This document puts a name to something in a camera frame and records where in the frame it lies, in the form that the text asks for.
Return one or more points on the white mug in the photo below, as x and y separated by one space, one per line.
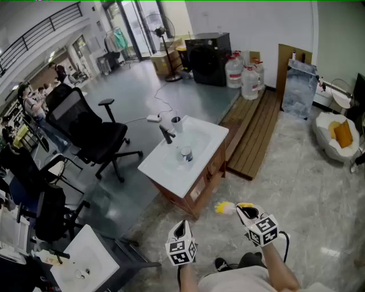
186 154

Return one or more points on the black television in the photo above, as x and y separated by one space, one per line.
360 88

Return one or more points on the white tumbler with dark interior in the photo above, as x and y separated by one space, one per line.
177 125

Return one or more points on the white egg chair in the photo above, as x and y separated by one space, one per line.
322 137

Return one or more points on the black washing machine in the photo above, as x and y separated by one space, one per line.
208 60

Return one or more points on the yellow cleaning brush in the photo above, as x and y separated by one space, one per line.
225 208

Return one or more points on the person's black trousers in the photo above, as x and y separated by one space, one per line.
251 259

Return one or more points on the clothes rack with garments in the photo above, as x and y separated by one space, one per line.
117 40

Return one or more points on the small brown cardboard sheet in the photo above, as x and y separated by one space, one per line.
254 55

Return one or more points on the round white side table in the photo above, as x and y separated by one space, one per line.
340 98

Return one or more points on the grey dustpan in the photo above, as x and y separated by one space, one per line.
186 74

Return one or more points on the large cardboard box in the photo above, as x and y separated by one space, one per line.
162 64

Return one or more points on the wooden slatted decking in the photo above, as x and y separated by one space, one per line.
251 137

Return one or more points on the small clear bottle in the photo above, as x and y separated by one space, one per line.
219 30

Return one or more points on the tall brown board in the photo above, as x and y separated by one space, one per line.
283 65

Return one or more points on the white low cabinet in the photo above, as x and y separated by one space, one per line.
322 97

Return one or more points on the white ceramic sink basin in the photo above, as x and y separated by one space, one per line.
171 182

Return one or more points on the black metal sink stand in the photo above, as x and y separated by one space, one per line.
128 265

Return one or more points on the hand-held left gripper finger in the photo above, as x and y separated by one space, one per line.
189 232
171 235

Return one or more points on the wooden sink cabinet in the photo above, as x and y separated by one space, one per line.
199 196

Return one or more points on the marble print panel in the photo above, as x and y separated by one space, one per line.
299 91

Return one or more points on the person's right forearm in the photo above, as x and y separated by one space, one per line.
280 271

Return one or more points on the small black faucet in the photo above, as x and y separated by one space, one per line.
61 254

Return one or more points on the folding chair with white seat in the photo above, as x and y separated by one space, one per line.
57 168

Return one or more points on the yellow cushion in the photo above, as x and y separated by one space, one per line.
332 128

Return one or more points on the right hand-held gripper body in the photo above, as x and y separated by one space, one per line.
262 229

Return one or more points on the black mesh office chair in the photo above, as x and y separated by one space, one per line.
91 134

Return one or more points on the black bin with yellow lid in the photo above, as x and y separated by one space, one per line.
182 57

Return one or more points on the person's black shoe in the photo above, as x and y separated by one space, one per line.
222 264

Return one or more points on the person's light grey shirt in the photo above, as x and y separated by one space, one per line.
233 280

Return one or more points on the white power strip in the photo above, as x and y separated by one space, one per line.
154 117

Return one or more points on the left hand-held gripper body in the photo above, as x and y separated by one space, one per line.
179 251

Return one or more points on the orange cushion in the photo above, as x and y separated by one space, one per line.
343 134

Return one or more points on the small dark bottle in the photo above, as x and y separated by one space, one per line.
303 58

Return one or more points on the black balcony railing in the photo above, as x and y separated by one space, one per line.
40 28

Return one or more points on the black swivel chair with jacket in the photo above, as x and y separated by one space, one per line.
51 211

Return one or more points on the white plastic drawer unit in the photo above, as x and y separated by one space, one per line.
11 228

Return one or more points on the white sink basin without cabinet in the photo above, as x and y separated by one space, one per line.
94 253

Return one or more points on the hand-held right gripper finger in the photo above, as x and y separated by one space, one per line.
258 210
243 219

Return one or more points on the person's left forearm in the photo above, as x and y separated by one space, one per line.
188 278

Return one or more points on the black standing fan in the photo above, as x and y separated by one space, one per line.
160 31

